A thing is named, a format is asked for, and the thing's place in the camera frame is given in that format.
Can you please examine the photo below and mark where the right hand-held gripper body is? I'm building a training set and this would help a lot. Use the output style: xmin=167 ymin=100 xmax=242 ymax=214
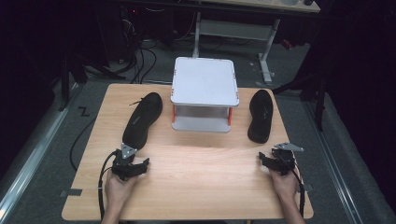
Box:
xmin=270 ymin=142 xmax=304 ymax=176

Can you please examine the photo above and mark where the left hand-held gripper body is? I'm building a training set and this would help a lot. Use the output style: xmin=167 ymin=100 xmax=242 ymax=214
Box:
xmin=111 ymin=142 xmax=144 ymax=182

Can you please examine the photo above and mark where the black shoe insole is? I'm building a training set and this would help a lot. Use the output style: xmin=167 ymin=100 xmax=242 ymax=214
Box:
xmin=247 ymin=89 xmax=275 ymax=145
xmin=121 ymin=91 xmax=163 ymax=151

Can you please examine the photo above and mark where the white two-tier shoe rack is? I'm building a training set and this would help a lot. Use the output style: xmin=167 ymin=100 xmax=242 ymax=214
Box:
xmin=170 ymin=56 xmax=241 ymax=134

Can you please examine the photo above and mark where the person's right hand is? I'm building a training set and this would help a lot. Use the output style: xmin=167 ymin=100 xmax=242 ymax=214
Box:
xmin=268 ymin=169 xmax=301 ymax=203

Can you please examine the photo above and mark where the person's left hand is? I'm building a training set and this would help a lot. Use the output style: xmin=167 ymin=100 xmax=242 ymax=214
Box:
xmin=104 ymin=169 xmax=138 ymax=208

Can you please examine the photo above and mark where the black tape strip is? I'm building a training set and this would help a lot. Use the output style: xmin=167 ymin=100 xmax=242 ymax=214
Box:
xmin=59 ymin=188 xmax=84 ymax=198

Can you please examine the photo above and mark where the black metal stand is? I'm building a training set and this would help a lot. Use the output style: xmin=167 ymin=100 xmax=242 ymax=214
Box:
xmin=271 ymin=69 xmax=329 ymax=133
xmin=57 ymin=50 xmax=126 ymax=112

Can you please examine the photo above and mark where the desk with white metal legs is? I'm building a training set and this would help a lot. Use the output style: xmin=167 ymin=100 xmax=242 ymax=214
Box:
xmin=174 ymin=0 xmax=321 ymax=86

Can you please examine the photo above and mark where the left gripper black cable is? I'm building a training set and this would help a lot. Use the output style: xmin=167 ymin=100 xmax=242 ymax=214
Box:
xmin=97 ymin=149 xmax=121 ymax=220

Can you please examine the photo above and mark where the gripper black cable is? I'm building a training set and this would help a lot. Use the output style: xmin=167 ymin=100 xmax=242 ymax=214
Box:
xmin=97 ymin=149 xmax=121 ymax=220
xmin=288 ymin=161 xmax=306 ymax=218

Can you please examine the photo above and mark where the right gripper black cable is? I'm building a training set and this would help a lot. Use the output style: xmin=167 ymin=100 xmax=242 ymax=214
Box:
xmin=288 ymin=161 xmax=306 ymax=218

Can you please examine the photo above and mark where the metal floor rail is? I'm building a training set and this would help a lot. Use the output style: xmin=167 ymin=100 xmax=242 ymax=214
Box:
xmin=0 ymin=83 xmax=79 ymax=224
xmin=302 ymin=98 xmax=366 ymax=224

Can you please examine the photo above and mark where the black floor cable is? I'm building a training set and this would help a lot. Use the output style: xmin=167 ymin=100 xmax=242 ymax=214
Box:
xmin=68 ymin=116 xmax=98 ymax=173

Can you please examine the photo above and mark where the bundle of black cables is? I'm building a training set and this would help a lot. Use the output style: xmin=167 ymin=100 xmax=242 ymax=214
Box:
xmin=120 ymin=6 xmax=158 ymax=85

